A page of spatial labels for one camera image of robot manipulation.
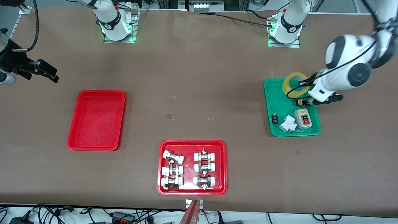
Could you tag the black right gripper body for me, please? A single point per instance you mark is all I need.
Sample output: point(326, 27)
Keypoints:
point(11, 61)

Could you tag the yellow packing tape roll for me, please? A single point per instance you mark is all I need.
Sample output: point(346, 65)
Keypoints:
point(286, 84)

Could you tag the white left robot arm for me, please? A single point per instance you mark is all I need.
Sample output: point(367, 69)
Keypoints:
point(342, 53)

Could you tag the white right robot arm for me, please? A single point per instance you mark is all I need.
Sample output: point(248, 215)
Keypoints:
point(112, 18)

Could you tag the green plastic tray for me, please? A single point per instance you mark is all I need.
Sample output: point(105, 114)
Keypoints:
point(281, 107)

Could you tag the empty red plastic tray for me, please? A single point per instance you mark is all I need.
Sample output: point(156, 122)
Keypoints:
point(96, 119)

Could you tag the red tray with fittings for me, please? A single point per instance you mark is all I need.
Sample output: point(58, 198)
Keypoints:
point(189, 186)

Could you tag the small black brass connector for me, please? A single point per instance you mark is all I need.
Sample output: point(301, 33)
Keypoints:
point(301, 103)

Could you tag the white circuit breaker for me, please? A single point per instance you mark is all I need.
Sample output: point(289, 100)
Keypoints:
point(287, 123)

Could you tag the small black terminal block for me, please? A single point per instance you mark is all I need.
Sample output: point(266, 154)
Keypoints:
point(275, 119)

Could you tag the metal fitting with white caps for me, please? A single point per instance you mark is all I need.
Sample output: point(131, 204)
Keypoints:
point(204, 167)
point(173, 157)
point(204, 181)
point(171, 182)
point(172, 170)
point(204, 156)

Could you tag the white power strip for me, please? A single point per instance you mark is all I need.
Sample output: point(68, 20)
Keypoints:
point(205, 6)

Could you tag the black power plug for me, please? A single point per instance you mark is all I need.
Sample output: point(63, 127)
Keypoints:
point(20, 220)

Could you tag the red aluminium bar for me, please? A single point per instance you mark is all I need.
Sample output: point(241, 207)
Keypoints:
point(191, 214)

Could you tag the grey push-button switch box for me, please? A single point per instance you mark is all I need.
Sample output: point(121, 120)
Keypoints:
point(302, 118)

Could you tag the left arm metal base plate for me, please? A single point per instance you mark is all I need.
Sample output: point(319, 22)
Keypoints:
point(295, 44)

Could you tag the aluminium corner bracket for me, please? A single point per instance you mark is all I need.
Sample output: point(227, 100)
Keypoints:
point(25, 10)

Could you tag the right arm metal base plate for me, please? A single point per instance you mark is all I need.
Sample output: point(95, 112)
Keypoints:
point(134, 28)

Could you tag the silver metal bracket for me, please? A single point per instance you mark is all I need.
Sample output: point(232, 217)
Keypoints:
point(187, 203)

